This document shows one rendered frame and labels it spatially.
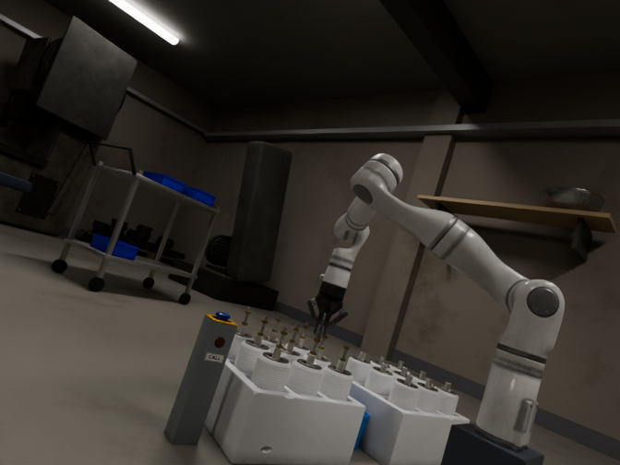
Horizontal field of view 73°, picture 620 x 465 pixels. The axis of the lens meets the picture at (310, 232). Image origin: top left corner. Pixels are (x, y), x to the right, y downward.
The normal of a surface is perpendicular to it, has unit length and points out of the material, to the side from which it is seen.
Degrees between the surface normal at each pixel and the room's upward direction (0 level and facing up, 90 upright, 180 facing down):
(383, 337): 90
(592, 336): 90
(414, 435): 90
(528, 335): 91
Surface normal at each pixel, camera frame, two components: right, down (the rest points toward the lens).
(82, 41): 0.82, 0.21
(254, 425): 0.54, 0.08
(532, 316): -0.25, -0.13
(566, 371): -0.64, -0.29
